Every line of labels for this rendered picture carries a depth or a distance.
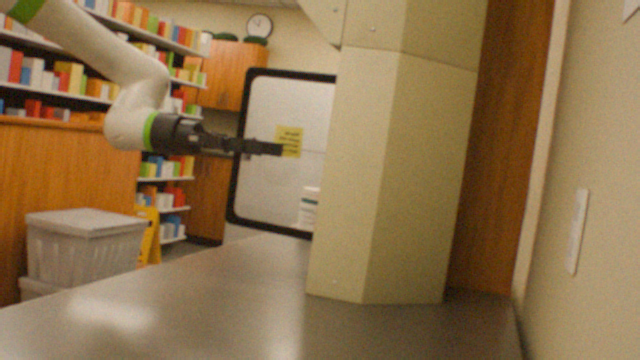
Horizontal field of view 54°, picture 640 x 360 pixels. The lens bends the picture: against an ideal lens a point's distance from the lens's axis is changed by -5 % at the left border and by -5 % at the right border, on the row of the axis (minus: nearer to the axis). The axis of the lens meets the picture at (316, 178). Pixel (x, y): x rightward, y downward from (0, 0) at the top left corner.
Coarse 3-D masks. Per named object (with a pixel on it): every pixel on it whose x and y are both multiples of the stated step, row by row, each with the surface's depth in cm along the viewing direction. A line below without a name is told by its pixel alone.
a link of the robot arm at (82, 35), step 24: (48, 0) 130; (72, 0) 138; (48, 24) 132; (72, 24) 134; (96, 24) 139; (72, 48) 138; (96, 48) 139; (120, 48) 143; (120, 72) 144; (144, 72) 147; (168, 72) 153
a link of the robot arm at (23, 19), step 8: (0, 0) 125; (8, 0) 126; (16, 0) 126; (24, 0) 127; (32, 0) 128; (40, 0) 129; (0, 8) 127; (8, 8) 127; (16, 8) 127; (24, 8) 128; (32, 8) 128; (8, 16) 130; (16, 16) 129; (24, 16) 129; (32, 16) 130; (24, 24) 132
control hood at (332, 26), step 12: (300, 0) 122; (312, 0) 122; (324, 0) 121; (336, 0) 120; (348, 0) 120; (312, 12) 122; (324, 12) 121; (336, 12) 120; (324, 24) 121; (336, 24) 121; (324, 36) 121; (336, 36) 121; (336, 48) 126
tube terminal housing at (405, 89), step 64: (384, 0) 118; (448, 0) 122; (384, 64) 118; (448, 64) 124; (384, 128) 119; (448, 128) 126; (320, 192) 122; (384, 192) 120; (448, 192) 128; (320, 256) 122; (384, 256) 121; (448, 256) 130
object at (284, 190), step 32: (256, 96) 161; (288, 96) 158; (320, 96) 154; (256, 128) 161; (288, 128) 158; (320, 128) 154; (256, 160) 161; (288, 160) 157; (320, 160) 154; (256, 192) 161; (288, 192) 157; (288, 224) 157
